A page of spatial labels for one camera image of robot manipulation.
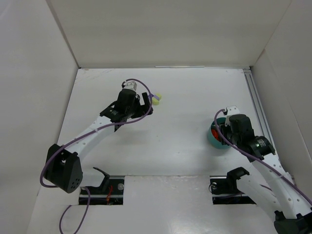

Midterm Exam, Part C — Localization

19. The orange dish lego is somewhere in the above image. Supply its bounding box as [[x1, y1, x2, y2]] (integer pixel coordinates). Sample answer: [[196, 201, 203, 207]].
[[211, 129, 220, 141]]

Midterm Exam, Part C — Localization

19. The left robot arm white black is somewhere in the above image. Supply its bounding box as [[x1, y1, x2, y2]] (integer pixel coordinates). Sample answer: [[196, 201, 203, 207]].
[[39, 88, 153, 194]]

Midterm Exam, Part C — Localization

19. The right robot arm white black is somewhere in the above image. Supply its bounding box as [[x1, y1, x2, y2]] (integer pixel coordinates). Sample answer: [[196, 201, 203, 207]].
[[215, 107, 312, 234]]

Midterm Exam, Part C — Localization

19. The light green rounded lego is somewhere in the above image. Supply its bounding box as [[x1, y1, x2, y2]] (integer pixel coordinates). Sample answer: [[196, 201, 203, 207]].
[[152, 97, 159, 105]]

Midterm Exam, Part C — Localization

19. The teal round divided container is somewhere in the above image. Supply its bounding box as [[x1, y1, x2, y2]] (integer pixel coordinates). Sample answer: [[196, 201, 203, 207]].
[[206, 121, 230, 150]]

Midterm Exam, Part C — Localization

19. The light green small lego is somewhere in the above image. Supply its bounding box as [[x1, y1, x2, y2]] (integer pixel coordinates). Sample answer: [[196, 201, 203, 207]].
[[155, 93, 162, 100]]

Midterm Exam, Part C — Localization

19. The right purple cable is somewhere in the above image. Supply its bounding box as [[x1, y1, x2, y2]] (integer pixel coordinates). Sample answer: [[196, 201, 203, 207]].
[[214, 109, 312, 205]]

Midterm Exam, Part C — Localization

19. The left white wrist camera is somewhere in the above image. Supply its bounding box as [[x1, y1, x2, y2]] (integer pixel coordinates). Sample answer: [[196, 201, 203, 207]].
[[122, 81, 137, 91]]

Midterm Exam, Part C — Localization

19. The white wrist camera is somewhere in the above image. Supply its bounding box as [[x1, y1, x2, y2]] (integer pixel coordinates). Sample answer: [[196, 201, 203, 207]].
[[222, 105, 240, 126], [122, 81, 137, 91]]

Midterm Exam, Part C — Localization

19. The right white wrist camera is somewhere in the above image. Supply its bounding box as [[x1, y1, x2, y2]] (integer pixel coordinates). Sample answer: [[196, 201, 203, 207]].
[[222, 105, 240, 126]]

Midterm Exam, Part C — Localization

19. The aluminium rail right side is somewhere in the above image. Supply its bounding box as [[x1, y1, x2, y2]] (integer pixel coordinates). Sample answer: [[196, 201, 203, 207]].
[[243, 68, 270, 135]]

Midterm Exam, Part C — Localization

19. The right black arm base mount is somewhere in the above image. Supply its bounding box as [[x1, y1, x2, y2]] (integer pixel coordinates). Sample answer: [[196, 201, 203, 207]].
[[209, 167, 255, 205]]

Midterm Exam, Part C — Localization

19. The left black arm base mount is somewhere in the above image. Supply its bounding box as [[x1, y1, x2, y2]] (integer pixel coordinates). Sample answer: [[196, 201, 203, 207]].
[[78, 167, 125, 205]]

